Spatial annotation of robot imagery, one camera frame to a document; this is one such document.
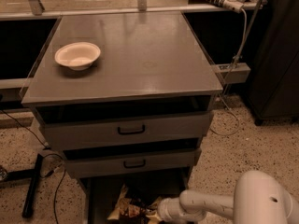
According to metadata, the grey metal rail bracket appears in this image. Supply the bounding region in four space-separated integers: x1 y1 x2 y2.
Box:
212 63 250 85

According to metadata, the black drawer handle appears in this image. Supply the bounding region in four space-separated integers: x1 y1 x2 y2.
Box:
123 160 146 169
117 125 146 135

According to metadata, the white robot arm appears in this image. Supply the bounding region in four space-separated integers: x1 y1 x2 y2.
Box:
158 171 299 224

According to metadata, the black middle drawer handle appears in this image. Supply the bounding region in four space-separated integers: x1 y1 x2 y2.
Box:
123 160 146 169

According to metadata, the black floor cable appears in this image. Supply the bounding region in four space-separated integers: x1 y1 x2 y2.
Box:
0 109 67 224

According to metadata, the middle grey drawer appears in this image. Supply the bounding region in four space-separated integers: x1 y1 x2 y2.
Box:
65 148 201 178

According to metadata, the brown chip bag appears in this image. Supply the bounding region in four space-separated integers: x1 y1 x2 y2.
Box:
107 184 164 224

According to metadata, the grey drawer cabinet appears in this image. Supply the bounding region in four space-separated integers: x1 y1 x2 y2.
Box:
19 11 224 224

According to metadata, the top grey drawer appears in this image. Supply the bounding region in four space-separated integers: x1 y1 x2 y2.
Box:
40 112 213 150

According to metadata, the bottom grey drawer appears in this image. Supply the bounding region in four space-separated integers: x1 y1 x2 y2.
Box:
87 168 188 224

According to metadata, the black top drawer handle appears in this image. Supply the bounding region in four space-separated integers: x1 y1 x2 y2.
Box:
117 125 146 135

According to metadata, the black metal floor stand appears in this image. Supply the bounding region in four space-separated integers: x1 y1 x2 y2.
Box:
0 154 43 218

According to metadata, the dark cabinet at right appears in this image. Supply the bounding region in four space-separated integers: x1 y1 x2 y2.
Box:
245 0 299 126

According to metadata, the white power cable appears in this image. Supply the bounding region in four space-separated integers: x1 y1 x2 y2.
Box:
210 8 249 137

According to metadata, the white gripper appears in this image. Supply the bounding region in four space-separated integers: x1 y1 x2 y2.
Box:
157 197 206 224

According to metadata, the grey drawer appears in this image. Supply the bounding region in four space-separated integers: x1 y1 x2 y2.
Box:
87 168 188 224
40 112 213 150
65 148 201 178

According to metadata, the white paper bowl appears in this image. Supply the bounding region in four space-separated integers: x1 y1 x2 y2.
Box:
54 42 101 71

